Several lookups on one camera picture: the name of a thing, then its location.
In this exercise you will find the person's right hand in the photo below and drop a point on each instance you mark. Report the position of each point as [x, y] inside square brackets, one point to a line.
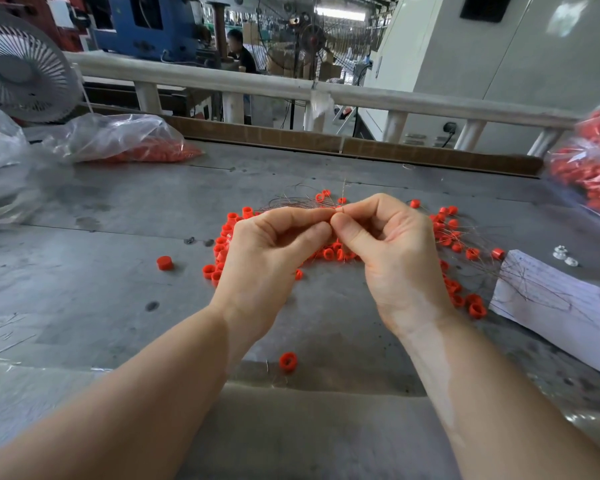
[400, 270]

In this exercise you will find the person's left hand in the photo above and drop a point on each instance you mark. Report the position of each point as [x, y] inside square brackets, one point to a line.
[260, 275]

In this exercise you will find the pile of red plastic rings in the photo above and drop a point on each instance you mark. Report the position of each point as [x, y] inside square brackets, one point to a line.
[450, 245]

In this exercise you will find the person's left forearm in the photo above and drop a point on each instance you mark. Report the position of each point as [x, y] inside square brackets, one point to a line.
[105, 413]

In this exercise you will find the person's right forearm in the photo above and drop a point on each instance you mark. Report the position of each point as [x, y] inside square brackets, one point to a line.
[515, 400]

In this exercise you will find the brown wooden board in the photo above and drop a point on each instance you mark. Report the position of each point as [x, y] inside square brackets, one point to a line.
[288, 138]

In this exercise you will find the small clear plastic piece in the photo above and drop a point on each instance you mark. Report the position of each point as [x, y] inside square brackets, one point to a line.
[572, 262]
[560, 252]

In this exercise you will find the white paper sheet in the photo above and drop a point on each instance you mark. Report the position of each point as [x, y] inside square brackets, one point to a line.
[560, 315]

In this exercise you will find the white metal railing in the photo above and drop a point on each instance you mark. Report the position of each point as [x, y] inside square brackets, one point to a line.
[238, 83]

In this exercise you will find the clear bag with red pieces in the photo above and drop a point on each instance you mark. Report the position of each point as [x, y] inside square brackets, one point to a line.
[122, 138]

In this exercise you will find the large clear bag red pieces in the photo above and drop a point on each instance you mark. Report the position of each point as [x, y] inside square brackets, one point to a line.
[588, 167]

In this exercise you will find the large grey machine cabinet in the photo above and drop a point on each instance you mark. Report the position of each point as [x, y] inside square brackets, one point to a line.
[552, 55]

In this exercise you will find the blue industrial machine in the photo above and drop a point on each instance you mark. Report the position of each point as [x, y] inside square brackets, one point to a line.
[160, 27]

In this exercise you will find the white desk fan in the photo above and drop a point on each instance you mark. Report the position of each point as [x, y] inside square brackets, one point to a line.
[22, 67]

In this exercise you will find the red industrial machine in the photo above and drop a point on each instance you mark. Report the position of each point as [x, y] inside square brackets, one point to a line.
[20, 7]

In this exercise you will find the black pedestal fan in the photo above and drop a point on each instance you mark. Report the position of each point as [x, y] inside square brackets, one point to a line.
[311, 40]

